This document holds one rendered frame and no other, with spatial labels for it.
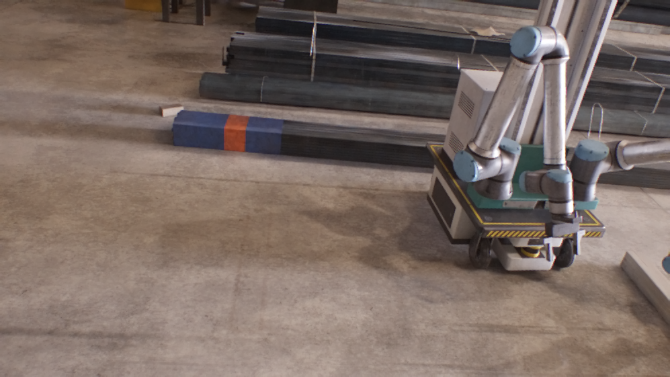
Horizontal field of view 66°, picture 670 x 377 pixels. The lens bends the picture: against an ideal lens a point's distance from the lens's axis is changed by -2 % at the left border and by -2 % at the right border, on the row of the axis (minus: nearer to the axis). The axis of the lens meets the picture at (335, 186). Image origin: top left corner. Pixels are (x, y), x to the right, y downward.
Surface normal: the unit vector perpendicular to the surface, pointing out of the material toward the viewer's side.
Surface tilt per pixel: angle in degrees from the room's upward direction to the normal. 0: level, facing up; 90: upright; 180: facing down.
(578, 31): 90
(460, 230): 90
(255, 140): 90
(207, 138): 90
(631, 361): 0
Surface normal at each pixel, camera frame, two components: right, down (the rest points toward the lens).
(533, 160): 0.15, 0.51
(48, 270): 0.11, -0.86
